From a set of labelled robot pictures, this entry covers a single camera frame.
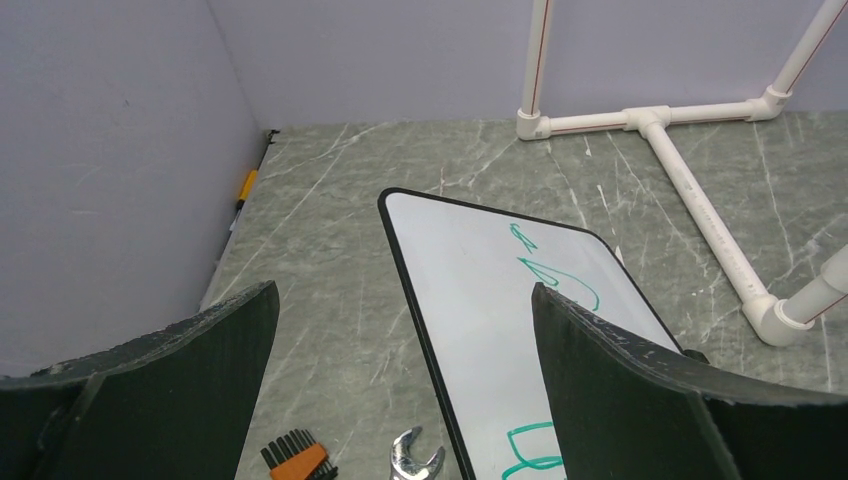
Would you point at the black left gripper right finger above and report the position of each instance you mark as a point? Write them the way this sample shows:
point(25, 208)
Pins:
point(624, 407)

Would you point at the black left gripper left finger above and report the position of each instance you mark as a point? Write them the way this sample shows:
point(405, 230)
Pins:
point(172, 404)

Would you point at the black framed whiteboard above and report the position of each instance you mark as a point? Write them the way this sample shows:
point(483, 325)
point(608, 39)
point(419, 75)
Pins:
point(468, 272)

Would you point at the orange black whiteboard eraser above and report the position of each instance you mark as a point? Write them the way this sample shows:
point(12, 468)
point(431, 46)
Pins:
point(298, 455)

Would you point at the silver open end wrench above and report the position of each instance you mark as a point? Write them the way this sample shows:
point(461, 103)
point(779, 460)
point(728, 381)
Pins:
point(404, 466)

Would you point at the orange yellow pen by wall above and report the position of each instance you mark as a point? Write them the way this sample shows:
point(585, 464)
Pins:
point(243, 196)

